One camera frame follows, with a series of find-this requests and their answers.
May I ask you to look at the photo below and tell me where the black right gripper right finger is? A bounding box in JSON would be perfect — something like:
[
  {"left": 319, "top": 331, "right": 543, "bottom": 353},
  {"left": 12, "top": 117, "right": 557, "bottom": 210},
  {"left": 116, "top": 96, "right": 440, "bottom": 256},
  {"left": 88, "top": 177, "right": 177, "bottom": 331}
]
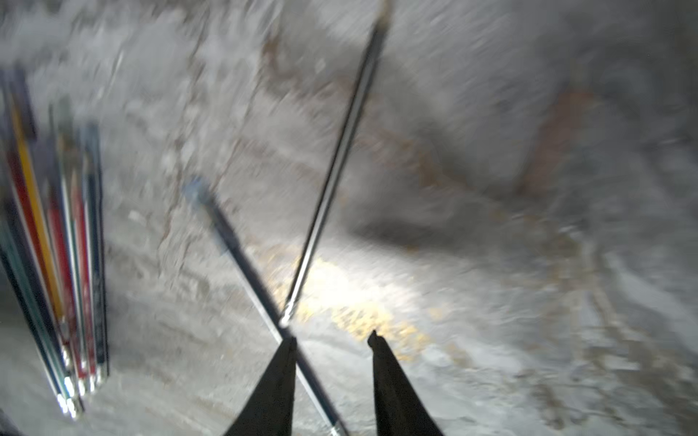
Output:
[{"left": 367, "top": 331, "right": 443, "bottom": 436}]

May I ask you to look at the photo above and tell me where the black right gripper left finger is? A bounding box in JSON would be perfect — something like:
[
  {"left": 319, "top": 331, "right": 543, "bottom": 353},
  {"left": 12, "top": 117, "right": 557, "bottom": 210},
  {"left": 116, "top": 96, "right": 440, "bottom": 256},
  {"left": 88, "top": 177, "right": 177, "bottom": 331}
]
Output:
[{"left": 225, "top": 337, "right": 297, "bottom": 436}]

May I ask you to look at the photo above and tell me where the black pencil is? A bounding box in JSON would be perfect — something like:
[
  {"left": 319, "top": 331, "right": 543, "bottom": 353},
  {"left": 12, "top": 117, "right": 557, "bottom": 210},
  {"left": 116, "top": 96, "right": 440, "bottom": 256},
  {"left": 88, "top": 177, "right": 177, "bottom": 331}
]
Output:
[{"left": 278, "top": 1, "right": 394, "bottom": 329}]

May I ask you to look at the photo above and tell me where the dark blue pencil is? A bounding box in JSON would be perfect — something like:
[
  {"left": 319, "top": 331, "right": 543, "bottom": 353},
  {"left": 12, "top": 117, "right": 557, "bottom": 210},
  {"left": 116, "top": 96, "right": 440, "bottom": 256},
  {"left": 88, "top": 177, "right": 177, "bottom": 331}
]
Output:
[{"left": 80, "top": 123, "right": 109, "bottom": 386}]

